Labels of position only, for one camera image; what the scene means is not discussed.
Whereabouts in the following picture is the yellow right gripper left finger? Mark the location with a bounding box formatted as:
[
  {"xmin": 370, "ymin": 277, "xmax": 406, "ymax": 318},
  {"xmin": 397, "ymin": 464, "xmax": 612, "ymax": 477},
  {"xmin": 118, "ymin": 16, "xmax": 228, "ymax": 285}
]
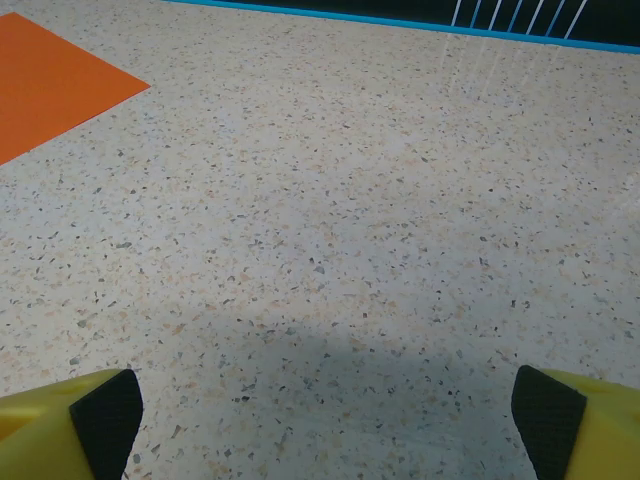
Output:
[{"xmin": 0, "ymin": 368, "xmax": 145, "ymax": 480}]

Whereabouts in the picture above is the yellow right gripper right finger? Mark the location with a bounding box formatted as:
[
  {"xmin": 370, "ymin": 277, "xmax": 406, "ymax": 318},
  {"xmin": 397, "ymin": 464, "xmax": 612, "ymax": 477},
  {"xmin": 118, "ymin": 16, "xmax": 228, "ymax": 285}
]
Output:
[{"xmin": 510, "ymin": 364, "xmax": 640, "ymax": 480}]

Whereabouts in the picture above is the orange paper sheet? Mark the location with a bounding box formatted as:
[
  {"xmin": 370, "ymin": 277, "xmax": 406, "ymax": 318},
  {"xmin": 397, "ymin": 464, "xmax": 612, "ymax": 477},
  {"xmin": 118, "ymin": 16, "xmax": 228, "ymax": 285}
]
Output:
[{"xmin": 0, "ymin": 12, "xmax": 152, "ymax": 166}]

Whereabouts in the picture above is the blue table edge strip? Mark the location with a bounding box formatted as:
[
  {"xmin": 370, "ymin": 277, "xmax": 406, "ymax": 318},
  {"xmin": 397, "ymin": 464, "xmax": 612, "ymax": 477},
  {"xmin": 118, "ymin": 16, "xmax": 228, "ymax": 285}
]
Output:
[{"xmin": 159, "ymin": 0, "xmax": 640, "ymax": 51}]

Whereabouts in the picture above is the blue printed back panel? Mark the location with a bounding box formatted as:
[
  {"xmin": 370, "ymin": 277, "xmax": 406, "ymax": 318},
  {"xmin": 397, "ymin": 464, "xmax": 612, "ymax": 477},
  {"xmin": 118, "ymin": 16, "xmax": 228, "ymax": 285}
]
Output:
[{"xmin": 164, "ymin": 0, "xmax": 640, "ymax": 49}]

